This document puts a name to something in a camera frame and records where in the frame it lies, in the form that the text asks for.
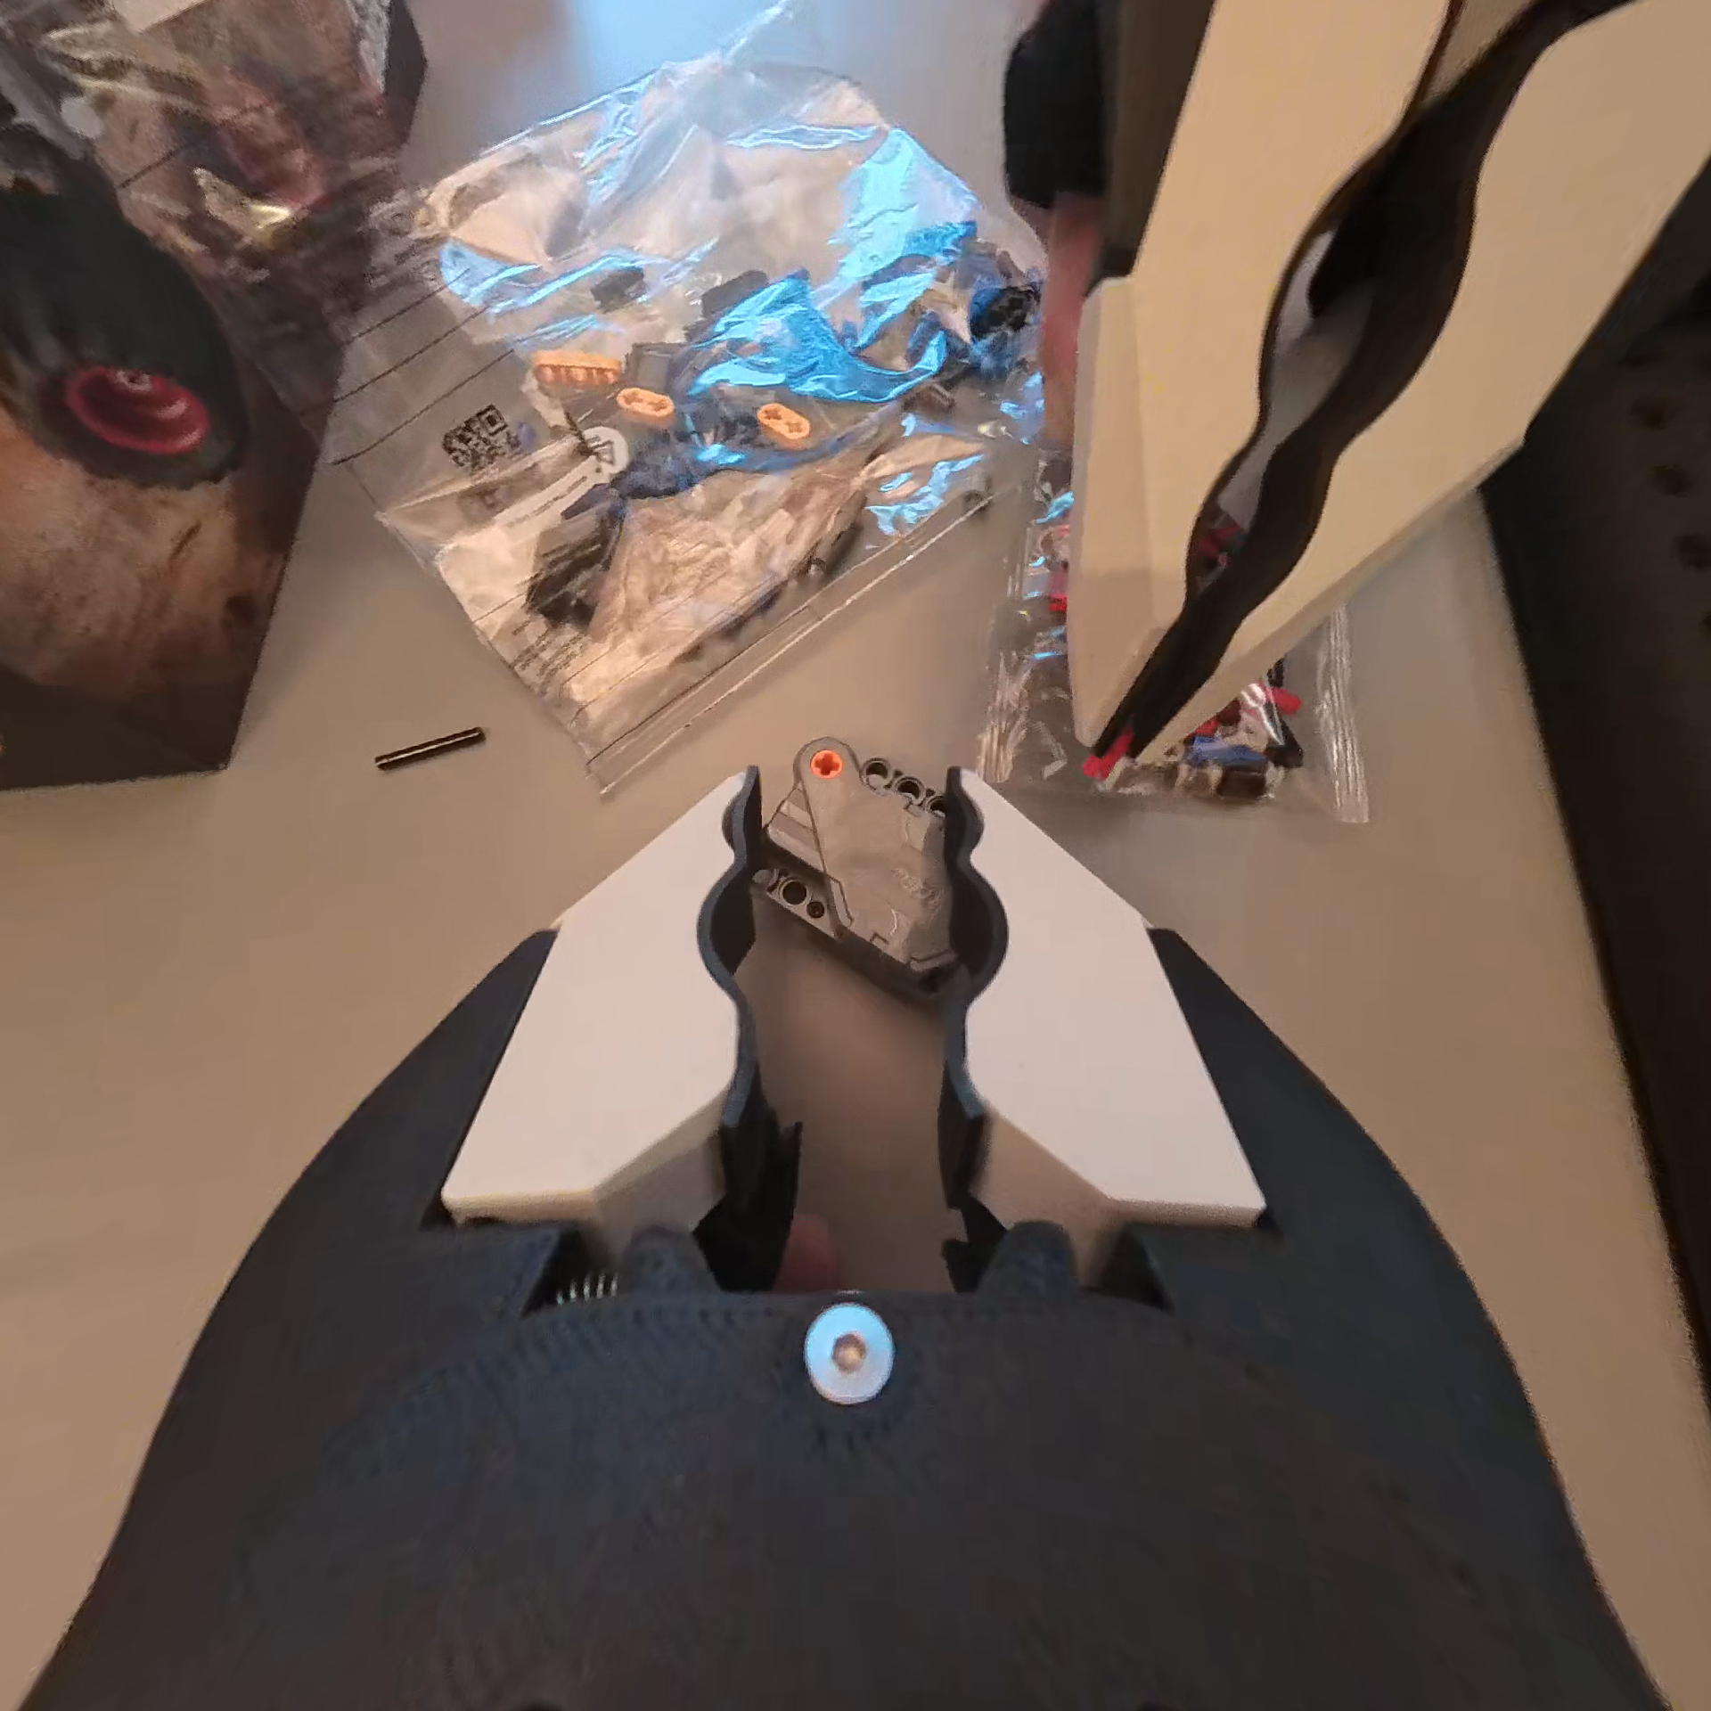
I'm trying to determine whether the toy truck set box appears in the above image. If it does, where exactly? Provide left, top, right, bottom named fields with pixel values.
left=0, top=0, right=432, bottom=793

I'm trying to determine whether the clear bag of mixed parts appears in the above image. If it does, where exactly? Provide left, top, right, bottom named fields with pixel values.
left=328, top=68, right=1064, bottom=799

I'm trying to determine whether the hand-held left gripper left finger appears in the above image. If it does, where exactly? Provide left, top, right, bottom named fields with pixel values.
left=439, top=763, right=807, bottom=1294

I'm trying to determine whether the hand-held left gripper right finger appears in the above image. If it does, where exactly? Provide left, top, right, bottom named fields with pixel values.
left=940, top=763, right=1269, bottom=1294

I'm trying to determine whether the grey toy motor block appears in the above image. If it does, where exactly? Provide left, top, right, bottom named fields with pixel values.
left=755, top=741, right=972, bottom=997

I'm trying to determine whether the person's right hand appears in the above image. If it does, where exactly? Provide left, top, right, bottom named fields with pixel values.
left=1043, top=200, right=1112, bottom=449

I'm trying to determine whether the clear bag of small pins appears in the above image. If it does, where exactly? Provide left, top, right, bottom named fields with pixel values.
left=981, top=441, right=1372, bottom=826

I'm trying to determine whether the dark perforated mat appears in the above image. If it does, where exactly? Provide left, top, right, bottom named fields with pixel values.
left=1478, top=254, right=1711, bottom=1711

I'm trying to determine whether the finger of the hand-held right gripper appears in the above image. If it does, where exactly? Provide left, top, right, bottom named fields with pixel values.
left=1073, top=0, right=1458, bottom=753
left=1110, top=0, right=1711, bottom=765

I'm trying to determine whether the grey desk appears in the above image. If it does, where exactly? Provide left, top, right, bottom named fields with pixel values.
left=0, top=0, right=1679, bottom=1711

